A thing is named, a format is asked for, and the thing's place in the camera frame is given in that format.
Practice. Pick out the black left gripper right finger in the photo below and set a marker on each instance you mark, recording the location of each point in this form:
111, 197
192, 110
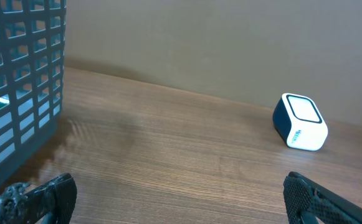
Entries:
308, 202

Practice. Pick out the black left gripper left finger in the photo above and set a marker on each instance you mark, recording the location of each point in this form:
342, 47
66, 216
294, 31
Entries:
52, 202

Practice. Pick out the white barcode scanner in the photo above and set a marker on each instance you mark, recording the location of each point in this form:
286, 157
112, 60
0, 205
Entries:
299, 122

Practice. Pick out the dark grey plastic basket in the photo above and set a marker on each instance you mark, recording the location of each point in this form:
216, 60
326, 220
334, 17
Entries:
32, 41

